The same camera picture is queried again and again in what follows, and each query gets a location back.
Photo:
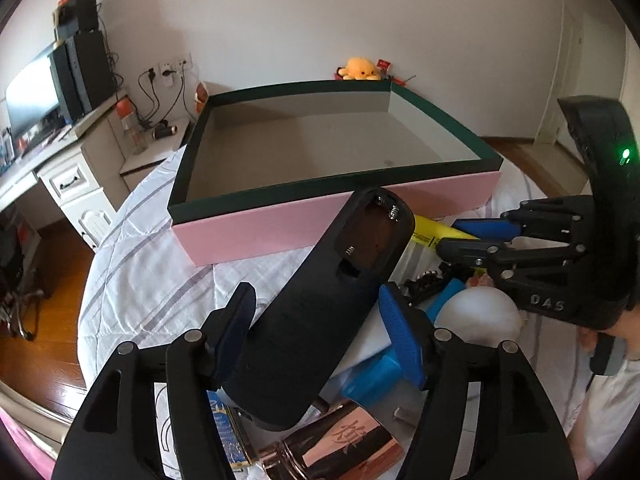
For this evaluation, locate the rose gold metal cup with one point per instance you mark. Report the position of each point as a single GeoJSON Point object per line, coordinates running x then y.
{"type": "Point", "coordinates": [345, 443]}

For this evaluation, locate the orange octopus plush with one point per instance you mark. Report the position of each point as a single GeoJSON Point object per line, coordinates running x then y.
{"type": "Point", "coordinates": [359, 69]}

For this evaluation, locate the orange cap bottle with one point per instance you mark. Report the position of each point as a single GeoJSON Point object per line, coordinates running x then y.
{"type": "Point", "coordinates": [127, 114]}

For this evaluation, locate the pink green storage box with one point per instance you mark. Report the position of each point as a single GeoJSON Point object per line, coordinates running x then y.
{"type": "Point", "coordinates": [268, 168]}

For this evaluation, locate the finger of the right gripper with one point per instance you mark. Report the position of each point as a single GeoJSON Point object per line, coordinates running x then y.
{"type": "Point", "coordinates": [475, 254]}
{"type": "Point", "coordinates": [489, 229]}

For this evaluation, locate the white striped quilt cover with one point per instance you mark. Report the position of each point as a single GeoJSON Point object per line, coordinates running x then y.
{"type": "Point", "coordinates": [142, 287]}

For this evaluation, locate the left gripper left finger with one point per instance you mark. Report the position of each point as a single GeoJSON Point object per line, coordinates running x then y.
{"type": "Point", "coordinates": [114, 434]}

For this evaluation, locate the black speaker box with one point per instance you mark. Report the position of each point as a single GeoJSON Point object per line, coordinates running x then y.
{"type": "Point", "coordinates": [75, 16]}

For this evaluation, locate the person right hand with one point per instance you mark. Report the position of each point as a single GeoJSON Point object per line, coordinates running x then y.
{"type": "Point", "coordinates": [587, 340]}

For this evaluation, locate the blue gold long box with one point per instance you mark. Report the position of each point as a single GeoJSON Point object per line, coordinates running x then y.
{"type": "Point", "coordinates": [230, 440]}

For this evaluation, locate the black computer monitor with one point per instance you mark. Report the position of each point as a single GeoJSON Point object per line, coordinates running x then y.
{"type": "Point", "coordinates": [32, 103]}

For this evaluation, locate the yellow highlighter tube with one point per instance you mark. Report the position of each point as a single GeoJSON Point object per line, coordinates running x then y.
{"type": "Point", "coordinates": [429, 233]}

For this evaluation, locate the white desk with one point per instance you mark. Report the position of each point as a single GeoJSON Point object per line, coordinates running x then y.
{"type": "Point", "coordinates": [80, 169]}

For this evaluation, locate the black hair clip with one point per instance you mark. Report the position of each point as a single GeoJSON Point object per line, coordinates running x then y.
{"type": "Point", "coordinates": [424, 287]}

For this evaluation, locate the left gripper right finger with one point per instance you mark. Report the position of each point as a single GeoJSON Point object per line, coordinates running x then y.
{"type": "Point", "coordinates": [517, 436]}

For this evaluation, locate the black computer tower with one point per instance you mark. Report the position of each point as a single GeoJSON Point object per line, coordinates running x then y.
{"type": "Point", "coordinates": [81, 74]}

